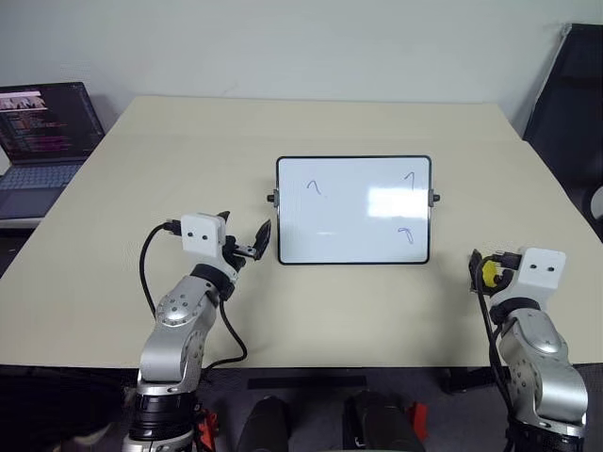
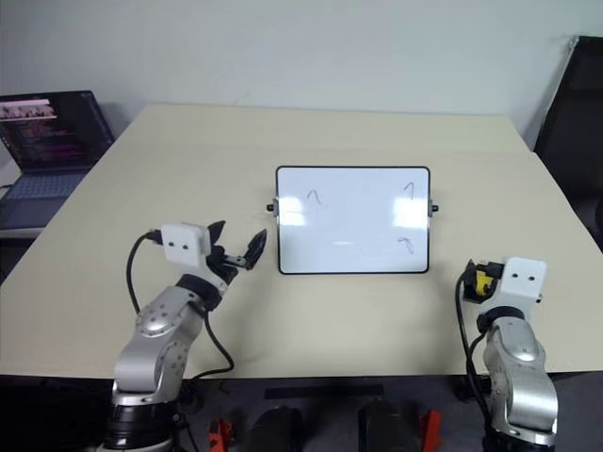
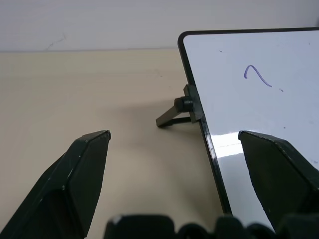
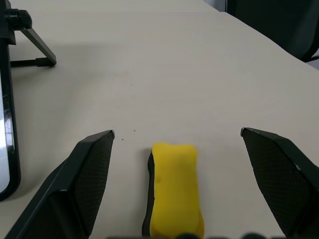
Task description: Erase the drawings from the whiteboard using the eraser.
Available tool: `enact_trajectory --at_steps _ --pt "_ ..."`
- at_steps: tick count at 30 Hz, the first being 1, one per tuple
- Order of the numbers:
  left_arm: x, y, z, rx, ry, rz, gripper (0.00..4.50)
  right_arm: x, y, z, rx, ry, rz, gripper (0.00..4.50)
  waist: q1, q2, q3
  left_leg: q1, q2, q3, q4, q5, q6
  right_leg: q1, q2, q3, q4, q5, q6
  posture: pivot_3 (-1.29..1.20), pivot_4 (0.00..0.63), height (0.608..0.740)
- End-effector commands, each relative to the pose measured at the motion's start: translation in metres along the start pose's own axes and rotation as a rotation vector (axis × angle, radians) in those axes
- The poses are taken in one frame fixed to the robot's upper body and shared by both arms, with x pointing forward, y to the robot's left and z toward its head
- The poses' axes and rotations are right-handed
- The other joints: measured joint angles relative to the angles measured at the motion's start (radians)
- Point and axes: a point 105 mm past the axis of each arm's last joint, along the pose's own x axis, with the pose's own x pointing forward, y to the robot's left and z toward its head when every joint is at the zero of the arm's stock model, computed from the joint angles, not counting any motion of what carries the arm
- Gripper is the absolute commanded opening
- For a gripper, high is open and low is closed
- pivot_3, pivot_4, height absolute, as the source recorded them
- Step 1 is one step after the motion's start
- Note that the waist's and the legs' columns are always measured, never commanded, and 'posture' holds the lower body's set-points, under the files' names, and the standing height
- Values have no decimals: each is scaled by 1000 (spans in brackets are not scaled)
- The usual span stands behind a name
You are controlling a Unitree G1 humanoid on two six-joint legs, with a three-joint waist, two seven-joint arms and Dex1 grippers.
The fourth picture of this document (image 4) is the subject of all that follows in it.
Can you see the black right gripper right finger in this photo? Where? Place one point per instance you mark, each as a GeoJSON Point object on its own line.
{"type": "Point", "coordinates": [279, 179]}

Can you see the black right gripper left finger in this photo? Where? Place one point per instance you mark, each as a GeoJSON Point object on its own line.
{"type": "Point", "coordinates": [74, 189]}

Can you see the black framed whiteboard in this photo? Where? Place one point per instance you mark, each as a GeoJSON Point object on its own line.
{"type": "Point", "coordinates": [7, 119]}

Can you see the black office chair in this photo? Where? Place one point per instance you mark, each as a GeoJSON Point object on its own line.
{"type": "Point", "coordinates": [276, 25]}

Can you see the yellow and black eraser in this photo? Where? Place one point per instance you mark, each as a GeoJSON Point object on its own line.
{"type": "Point", "coordinates": [175, 189]}

